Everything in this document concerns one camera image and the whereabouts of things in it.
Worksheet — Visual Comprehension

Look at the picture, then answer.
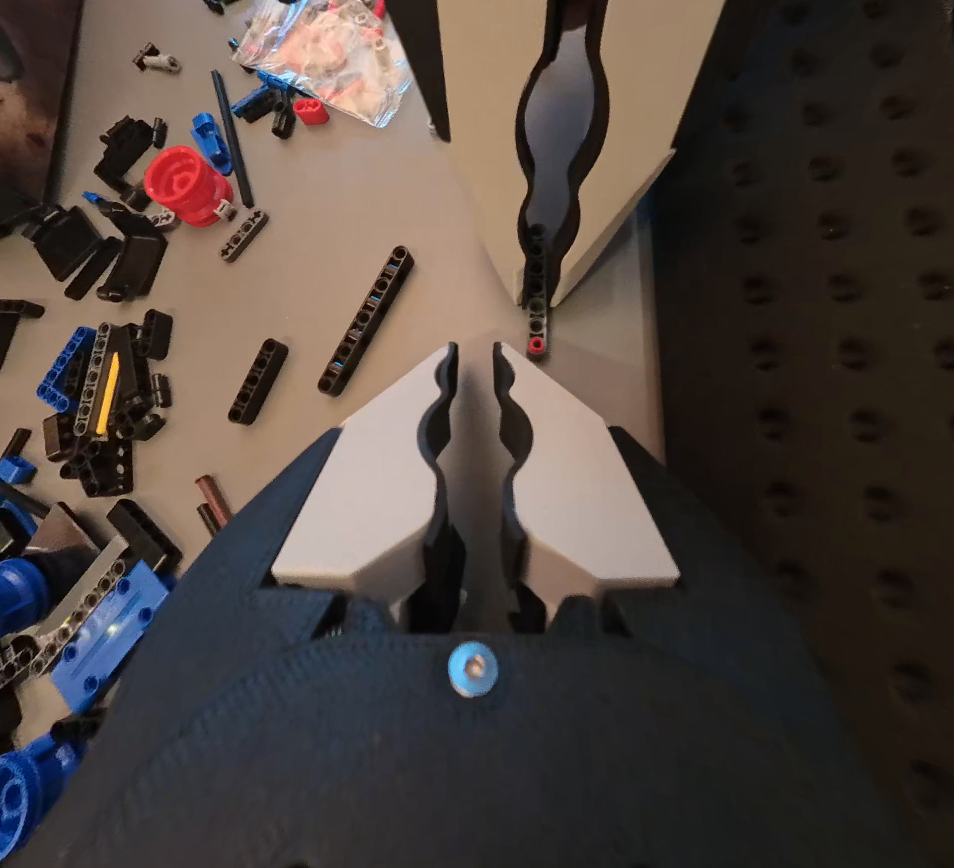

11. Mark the black studded toy beam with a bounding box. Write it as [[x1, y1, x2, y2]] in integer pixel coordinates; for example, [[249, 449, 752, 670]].
[[106, 499, 183, 574]]

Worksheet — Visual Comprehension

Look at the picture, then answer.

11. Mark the short grey toy beam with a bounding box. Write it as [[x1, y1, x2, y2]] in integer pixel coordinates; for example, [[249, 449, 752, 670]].
[[220, 210, 269, 263]]

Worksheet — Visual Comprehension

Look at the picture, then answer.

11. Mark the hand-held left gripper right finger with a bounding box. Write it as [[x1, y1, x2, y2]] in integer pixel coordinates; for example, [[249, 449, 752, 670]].
[[492, 341, 681, 634]]

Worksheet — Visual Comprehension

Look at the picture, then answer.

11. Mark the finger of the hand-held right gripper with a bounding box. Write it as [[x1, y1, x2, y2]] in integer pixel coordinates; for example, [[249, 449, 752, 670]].
[[429, 0, 558, 306], [550, 0, 755, 309]]

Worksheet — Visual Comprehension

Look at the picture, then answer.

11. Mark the blue flat toy panel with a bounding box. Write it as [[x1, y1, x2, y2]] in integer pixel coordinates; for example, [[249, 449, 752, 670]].
[[51, 561, 172, 696]]

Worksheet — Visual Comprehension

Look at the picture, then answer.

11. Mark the black and blue pin cluster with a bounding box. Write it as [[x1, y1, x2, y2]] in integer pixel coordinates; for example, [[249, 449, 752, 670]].
[[230, 74, 299, 139]]

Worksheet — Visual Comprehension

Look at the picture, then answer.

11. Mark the red toy wheel hub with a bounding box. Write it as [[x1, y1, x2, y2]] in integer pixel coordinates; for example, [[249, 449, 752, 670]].
[[144, 145, 236, 228]]

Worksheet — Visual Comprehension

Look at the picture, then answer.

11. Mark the black toy beam with pins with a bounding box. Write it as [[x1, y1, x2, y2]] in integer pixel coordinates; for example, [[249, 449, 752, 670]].
[[317, 245, 414, 398]]

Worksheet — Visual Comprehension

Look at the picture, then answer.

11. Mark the thin black toy axle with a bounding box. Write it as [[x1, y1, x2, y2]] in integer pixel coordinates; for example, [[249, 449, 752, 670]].
[[0, 428, 49, 519]]

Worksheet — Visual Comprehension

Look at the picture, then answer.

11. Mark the clear plastic parts bag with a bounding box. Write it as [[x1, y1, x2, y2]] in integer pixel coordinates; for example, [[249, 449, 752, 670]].
[[230, 0, 414, 130]]

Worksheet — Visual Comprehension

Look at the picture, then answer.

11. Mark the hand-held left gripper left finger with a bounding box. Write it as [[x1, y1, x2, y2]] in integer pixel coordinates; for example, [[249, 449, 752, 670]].
[[270, 342, 469, 634]]

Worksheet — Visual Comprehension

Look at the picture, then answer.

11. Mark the black angled toy beam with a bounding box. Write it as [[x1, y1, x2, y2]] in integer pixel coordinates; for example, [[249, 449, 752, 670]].
[[0, 299, 46, 370]]

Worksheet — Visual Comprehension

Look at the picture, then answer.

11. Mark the pile of black toy beams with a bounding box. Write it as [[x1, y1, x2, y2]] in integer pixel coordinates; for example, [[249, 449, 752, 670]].
[[37, 309, 174, 498]]

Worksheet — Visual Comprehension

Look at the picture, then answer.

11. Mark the dark triangular toy panel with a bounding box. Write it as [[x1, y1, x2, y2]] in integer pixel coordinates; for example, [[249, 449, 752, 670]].
[[22, 503, 101, 556]]

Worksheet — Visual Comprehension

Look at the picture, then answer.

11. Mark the short black toy beam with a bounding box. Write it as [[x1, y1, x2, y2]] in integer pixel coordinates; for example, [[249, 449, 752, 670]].
[[227, 339, 290, 425]]

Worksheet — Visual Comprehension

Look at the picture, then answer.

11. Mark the grey thin toy beam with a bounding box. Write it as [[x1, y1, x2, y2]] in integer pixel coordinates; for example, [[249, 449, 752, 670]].
[[524, 223, 556, 362]]

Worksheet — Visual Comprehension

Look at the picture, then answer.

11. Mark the grey studded toy beam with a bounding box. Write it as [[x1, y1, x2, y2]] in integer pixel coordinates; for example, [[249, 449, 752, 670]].
[[0, 558, 129, 690]]

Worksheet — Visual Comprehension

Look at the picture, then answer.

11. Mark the black dimpled mat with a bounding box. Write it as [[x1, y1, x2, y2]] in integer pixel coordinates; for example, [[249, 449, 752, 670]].
[[648, 0, 954, 868]]

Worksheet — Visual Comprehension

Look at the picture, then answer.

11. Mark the black panel with tab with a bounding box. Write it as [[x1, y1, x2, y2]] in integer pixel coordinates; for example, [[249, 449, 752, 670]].
[[97, 212, 168, 303]]

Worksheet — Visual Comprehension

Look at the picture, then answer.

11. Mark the black square toy panel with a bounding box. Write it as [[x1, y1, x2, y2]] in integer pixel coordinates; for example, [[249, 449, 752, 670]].
[[30, 205, 105, 282]]

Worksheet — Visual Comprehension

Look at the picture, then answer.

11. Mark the black connector cluster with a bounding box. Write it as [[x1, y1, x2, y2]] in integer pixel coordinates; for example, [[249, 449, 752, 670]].
[[93, 115, 168, 209]]

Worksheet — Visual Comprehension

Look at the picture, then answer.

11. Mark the toy truck set box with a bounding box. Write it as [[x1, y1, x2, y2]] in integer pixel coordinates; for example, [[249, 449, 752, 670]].
[[0, 0, 94, 213]]

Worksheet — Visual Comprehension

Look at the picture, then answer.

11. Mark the long dark toy axle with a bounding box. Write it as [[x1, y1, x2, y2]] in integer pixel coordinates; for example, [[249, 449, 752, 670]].
[[210, 69, 256, 209]]

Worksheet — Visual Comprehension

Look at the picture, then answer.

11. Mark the blue angled toy beam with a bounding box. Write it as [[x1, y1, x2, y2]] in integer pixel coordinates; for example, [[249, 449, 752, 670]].
[[37, 326, 98, 413]]

